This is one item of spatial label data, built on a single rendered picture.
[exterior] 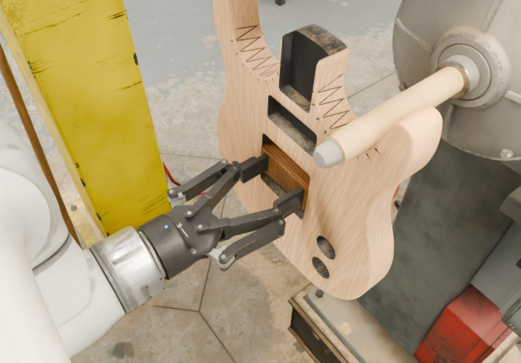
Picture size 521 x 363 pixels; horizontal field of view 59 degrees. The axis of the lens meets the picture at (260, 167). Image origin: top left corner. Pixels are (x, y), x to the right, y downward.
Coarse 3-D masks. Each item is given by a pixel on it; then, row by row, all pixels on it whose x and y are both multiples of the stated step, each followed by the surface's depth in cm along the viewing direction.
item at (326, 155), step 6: (324, 144) 43; (330, 144) 43; (336, 144) 43; (318, 150) 43; (324, 150) 43; (330, 150) 43; (336, 150) 43; (318, 156) 43; (324, 156) 42; (330, 156) 42; (336, 156) 43; (342, 156) 43; (318, 162) 43; (324, 162) 43; (330, 162) 43; (336, 162) 43
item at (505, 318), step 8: (520, 296) 62; (512, 304) 64; (520, 304) 62; (512, 312) 64; (520, 312) 62; (504, 320) 66; (512, 320) 64; (520, 320) 63; (512, 328) 65; (520, 328) 63; (520, 336) 64
